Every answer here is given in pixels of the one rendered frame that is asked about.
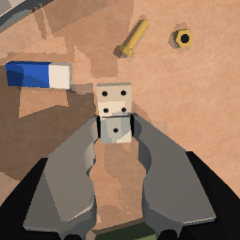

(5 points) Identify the yellow hex nut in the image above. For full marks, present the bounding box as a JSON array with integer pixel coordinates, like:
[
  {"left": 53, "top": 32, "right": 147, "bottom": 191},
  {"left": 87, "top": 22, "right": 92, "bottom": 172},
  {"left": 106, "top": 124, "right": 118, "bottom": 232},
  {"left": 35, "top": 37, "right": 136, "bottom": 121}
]
[{"left": 173, "top": 29, "right": 194, "bottom": 48}]

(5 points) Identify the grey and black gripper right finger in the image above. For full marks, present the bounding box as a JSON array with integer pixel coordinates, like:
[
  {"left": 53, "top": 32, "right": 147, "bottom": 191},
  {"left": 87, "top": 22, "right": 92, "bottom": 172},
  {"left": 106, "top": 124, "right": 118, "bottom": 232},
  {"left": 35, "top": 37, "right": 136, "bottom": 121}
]
[{"left": 130, "top": 113, "right": 240, "bottom": 240}]

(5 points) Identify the yellow bolt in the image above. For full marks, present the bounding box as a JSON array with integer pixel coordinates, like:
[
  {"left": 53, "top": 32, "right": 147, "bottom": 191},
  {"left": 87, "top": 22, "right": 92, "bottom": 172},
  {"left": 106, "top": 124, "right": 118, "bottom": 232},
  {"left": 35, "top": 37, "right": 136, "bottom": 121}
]
[{"left": 119, "top": 19, "right": 150, "bottom": 57}]

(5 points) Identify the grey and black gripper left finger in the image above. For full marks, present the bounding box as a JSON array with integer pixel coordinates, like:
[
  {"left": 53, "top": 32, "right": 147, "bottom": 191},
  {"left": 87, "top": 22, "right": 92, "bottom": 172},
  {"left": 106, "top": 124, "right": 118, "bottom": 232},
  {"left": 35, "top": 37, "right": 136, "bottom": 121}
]
[{"left": 0, "top": 114, "right": 101, "bottom": 240}]

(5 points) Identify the blue and white eraser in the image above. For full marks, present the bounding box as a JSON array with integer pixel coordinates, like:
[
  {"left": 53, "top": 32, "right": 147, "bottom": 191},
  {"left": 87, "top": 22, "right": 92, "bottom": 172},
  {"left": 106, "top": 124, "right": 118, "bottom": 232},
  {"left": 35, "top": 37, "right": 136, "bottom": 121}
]
[{"left": 5, "top": 61, "right": 72, "bottom": 89}]

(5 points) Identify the white domino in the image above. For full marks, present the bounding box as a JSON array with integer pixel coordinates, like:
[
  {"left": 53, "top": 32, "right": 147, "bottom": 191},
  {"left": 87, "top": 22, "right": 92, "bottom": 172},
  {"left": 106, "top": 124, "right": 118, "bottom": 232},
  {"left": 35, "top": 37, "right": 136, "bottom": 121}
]
[{"left": 96, "top": 82, "right": 131, "bottom": 144}]

